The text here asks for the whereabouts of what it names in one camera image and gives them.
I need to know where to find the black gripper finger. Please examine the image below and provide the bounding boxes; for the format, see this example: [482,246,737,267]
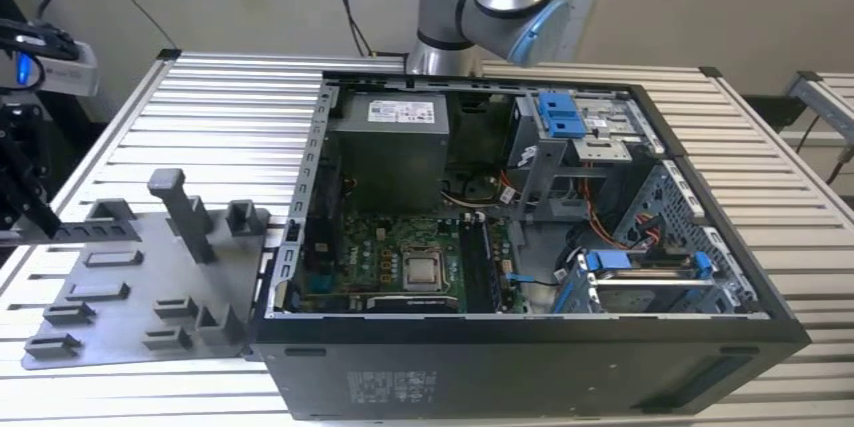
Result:
[0,135,64,243]

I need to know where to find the black RAM slot bank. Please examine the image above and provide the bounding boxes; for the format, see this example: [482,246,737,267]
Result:
[458,216,503,314]

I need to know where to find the grey plastic parts rack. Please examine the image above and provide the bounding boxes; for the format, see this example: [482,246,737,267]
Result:
[21,168,274,372]

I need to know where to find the green motherboard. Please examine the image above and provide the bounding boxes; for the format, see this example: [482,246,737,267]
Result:
[292,211,528,316]

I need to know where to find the grey power supply unit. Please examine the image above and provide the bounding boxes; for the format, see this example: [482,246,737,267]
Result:
[327,91,450,216]

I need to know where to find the metal CPU socket cover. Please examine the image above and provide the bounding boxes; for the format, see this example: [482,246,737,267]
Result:
[398,245,452,297]

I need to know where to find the silver CPU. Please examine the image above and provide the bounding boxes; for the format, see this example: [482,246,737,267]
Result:
[406,257,443,292]

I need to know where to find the black graphics card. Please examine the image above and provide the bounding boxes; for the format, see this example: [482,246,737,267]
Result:
[364,294,462,315]

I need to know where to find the black PC case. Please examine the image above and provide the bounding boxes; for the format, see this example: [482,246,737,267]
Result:
[243,69,813,421]

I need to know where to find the grey metal drive cage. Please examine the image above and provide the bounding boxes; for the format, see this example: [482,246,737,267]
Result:
[510,91,659,223]

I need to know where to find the blue disk carrier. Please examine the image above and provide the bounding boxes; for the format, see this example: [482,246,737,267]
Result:
[556,248,719,316]

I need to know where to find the silver hard disk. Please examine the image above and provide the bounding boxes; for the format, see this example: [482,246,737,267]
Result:
[596,282,699,315]

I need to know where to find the metal slat side table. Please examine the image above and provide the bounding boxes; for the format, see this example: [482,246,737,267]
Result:
[778,70,854,151]

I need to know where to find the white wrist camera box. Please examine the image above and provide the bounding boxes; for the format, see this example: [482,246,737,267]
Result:
[0,19,103,97]

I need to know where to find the power supply wire bundle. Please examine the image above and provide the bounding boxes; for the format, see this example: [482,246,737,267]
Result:
[442,170,516,207]

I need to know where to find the black wire with blue plug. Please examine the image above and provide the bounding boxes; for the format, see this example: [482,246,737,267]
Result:
[504,271,582,291]

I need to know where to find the blue plastic drive bracket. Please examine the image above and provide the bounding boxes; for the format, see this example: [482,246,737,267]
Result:
[536,90,579,141]

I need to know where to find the orange wire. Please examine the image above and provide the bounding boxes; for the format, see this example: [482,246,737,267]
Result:
[580,174,642,249]

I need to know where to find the red and yellow power wires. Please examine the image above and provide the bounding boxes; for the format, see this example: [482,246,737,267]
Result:
[632,214,666,251]

